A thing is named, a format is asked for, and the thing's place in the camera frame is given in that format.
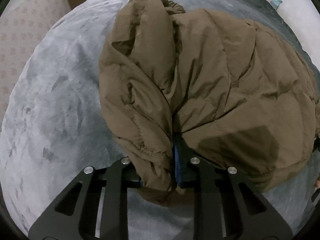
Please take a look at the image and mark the brown puffer jacket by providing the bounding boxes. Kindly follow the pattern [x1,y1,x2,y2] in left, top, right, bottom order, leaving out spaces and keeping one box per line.
[99,0,319,206]

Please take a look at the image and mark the grey plush bed blanket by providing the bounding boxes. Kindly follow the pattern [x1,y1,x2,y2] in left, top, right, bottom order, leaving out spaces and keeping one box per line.
[0,0,320,240]

